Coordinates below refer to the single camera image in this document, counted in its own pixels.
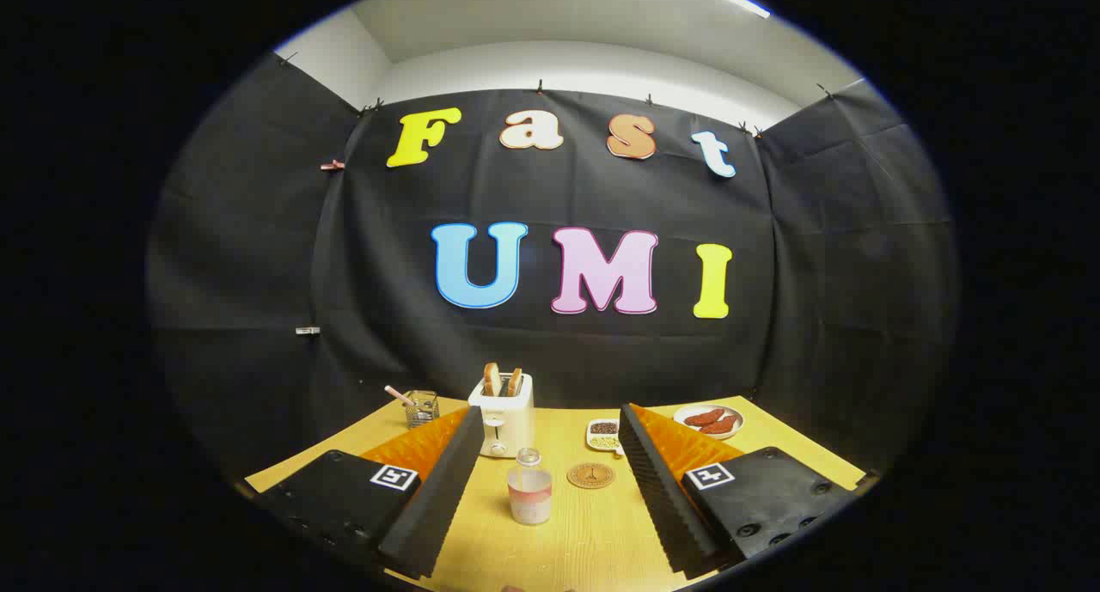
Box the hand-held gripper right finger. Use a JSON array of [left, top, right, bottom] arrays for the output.
[[619, 403, 865, 580]]

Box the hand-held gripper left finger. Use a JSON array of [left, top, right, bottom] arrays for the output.
[[254, 406, 486, 580]]

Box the round wooden coaster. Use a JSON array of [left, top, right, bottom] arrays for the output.
[[567, 462, 616, 490]]

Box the clear plastic juice bottle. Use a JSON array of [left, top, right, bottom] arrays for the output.
[[507, 448, 553, 526]]

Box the white oval plate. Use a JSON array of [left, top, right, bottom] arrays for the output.
[[673, 404, 745, 441]]

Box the wooden table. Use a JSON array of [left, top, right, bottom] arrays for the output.
[[245, 394, 867, 592]]

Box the white toaster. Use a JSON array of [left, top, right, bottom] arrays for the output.
[[467, 373, 535, 459]]

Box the black backdrop cloth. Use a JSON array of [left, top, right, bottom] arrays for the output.
[[146, 52, 959, 490]]

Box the wire mesh holder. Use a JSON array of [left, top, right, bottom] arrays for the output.
[[405, 390, 441, 429]]

